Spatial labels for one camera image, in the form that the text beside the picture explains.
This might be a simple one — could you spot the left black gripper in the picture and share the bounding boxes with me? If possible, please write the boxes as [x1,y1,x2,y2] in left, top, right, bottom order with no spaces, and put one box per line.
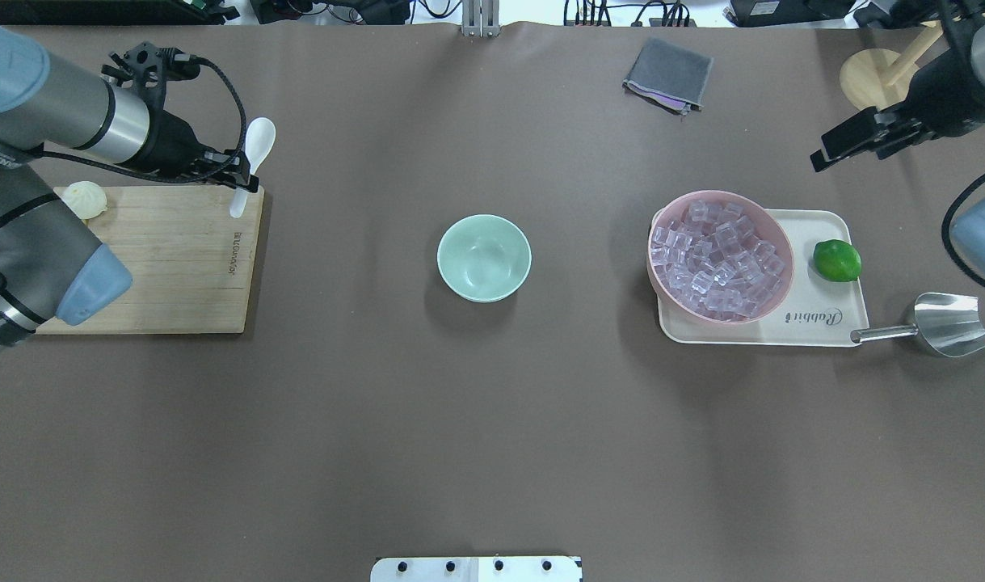
[142,110,259,194]

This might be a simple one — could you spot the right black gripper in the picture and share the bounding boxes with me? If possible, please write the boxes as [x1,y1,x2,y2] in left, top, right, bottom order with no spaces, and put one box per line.
[810,58,981,172]

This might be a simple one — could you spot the white ceramic spoon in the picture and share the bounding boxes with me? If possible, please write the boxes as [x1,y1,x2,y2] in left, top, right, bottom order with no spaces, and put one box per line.
[229,117,276,218]

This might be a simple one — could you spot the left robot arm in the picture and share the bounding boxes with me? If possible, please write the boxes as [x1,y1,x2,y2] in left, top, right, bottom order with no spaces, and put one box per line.
[0,25,259,353]

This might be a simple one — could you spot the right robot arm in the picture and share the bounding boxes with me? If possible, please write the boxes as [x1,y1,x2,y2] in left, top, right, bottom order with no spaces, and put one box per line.
[810,1,985,288]

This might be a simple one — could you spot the steel ice scoop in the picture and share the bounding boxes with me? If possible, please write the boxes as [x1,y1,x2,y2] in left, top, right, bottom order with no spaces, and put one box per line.
[849,292,985,358]

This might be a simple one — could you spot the pink bowl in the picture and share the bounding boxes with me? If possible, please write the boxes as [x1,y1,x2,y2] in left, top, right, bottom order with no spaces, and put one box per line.
[646,190,795,326]

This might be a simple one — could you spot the pile of clear ice cubes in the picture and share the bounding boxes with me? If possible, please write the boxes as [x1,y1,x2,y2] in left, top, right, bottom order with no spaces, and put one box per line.
[650,199,787,321]

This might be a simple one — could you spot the mint green bowl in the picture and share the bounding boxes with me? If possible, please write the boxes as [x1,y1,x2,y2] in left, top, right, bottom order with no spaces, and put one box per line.
[436,214,533,303]

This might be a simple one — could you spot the wooden mug tree stand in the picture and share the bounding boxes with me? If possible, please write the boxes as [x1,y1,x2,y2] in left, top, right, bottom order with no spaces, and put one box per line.
[839,21,943,111]

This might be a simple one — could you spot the bamboo cutting board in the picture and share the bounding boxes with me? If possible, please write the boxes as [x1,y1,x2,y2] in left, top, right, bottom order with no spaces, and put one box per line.
[39,185,264,335]

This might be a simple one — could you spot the green lime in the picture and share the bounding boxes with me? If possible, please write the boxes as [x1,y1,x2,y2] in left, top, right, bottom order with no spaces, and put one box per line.
[812,239,862,281]

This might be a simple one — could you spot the cream rectangular tray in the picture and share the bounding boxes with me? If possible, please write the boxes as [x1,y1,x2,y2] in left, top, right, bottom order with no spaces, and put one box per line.
[657,209,869,348]

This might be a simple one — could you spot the grey folded cloth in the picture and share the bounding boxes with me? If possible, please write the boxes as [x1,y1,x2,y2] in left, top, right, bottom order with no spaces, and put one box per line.
[622,38,714,116]

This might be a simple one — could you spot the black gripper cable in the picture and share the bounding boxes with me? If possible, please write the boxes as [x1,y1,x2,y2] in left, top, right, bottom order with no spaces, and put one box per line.
[23,55,250,188]

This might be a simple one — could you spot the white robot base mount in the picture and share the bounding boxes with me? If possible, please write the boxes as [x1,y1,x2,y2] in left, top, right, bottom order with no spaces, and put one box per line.
[369,555,584,581]

